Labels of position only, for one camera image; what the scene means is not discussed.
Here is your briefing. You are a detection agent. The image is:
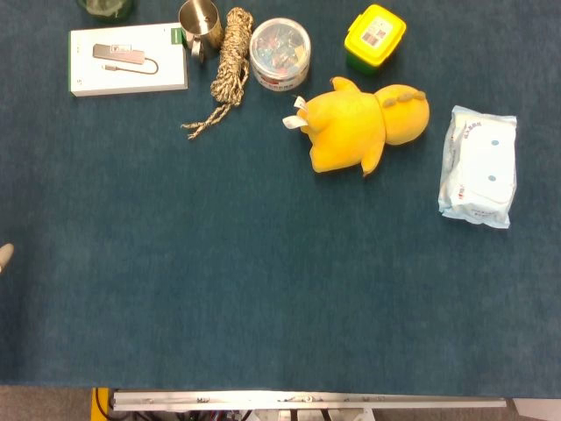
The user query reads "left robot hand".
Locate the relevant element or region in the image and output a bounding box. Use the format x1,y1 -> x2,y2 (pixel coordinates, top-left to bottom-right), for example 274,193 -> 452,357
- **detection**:
0,243 -> 15,275

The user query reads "yellow plush toy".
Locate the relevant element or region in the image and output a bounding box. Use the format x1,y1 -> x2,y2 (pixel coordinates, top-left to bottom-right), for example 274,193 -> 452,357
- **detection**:
281,76 -> 431,177

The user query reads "white USB hub box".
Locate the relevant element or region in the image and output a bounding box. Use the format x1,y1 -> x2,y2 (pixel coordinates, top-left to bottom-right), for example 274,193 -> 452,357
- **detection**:
68,22 -> 189,98

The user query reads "blue felt table mat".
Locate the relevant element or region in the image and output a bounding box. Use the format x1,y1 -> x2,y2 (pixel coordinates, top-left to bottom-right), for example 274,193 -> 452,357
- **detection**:
0,0 -> 561,399

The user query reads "green glass bottle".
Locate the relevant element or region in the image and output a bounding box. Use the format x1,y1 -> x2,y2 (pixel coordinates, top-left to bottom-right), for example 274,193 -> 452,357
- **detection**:
76,0 -> 134,22

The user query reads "stainless steel mug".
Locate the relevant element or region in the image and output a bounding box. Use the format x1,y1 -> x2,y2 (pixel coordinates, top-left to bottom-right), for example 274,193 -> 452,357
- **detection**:
178,0 -> 224,64

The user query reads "clear tub of binder clips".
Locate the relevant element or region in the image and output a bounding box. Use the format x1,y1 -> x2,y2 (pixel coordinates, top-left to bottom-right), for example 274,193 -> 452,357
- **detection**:
248,17 -> 312,92

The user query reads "yellow lidded green container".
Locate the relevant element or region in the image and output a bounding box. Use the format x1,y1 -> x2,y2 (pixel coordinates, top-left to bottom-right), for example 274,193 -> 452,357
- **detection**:
344,4 -> 408,75

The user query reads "white wet wipes pack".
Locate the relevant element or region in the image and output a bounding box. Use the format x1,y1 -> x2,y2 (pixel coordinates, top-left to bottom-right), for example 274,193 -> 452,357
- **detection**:
437,104 -> 518,230

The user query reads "coiled tan braided rope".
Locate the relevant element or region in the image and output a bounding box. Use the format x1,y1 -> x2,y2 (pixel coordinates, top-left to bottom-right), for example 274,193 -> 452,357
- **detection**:
181,6 -> 255,140

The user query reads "aluminium frame rail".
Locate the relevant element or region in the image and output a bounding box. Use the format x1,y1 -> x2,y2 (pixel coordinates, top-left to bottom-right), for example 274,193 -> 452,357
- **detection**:
109,389 -> 508,412

